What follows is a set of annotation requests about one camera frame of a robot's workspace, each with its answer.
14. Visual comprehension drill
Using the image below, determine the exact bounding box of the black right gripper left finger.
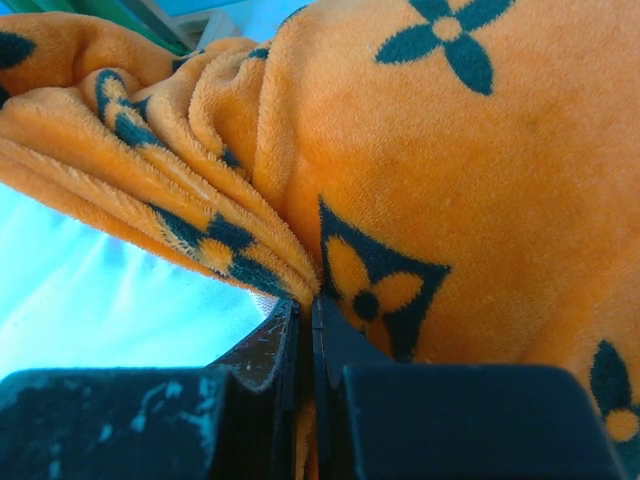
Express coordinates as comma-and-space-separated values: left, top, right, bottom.
1, 300, 299, 479

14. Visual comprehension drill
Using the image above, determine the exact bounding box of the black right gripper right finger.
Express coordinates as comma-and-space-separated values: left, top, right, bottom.
312, 296, 625, 479

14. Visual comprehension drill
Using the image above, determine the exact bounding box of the orange patterned pillowcase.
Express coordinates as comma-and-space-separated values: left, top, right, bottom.
1, 1, 639, 478

